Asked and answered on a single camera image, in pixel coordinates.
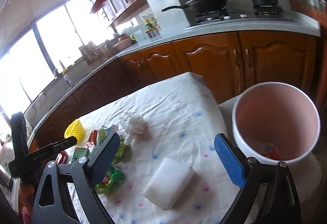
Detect orange red snack wrapper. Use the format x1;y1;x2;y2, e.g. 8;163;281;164
86;130;97;148

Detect white foam block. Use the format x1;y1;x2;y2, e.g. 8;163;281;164
142;157;194;211

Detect pink white trash bin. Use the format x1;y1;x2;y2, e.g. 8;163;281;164
232;81;321;166

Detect green snack bag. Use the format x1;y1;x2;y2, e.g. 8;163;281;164
95;139;127;195

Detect green milk carton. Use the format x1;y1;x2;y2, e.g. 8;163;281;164
71;147;90;163

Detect green spout drink pouch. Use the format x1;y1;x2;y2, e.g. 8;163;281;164
96;124;119;146

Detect crushed red drink can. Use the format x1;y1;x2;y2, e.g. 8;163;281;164
55;150;68;165

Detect yellow foam fruit net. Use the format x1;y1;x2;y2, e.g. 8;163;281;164
64;119;85;143

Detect crumpled white tissue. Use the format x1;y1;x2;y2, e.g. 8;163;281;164
120;112;145;145

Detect white dotted tablecloth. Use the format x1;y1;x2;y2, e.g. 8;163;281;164
80;72;239;223

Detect silver sink faucet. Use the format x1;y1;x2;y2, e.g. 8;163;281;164
53;68;73;87

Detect brown wooden lower cabinets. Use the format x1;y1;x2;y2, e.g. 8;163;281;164
32;30;318;147

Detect dish rack on counter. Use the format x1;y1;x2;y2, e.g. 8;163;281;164
79;41;105;65

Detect pink basin on counter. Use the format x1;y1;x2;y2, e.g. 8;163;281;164
113;34;132;54

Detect condiment bottles on counter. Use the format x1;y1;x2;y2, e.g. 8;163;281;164
144;16;160;38

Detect black gas stove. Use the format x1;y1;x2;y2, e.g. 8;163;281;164
185;6;294;31

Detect black wok with handle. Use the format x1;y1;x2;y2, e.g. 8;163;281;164
161;0;227;14

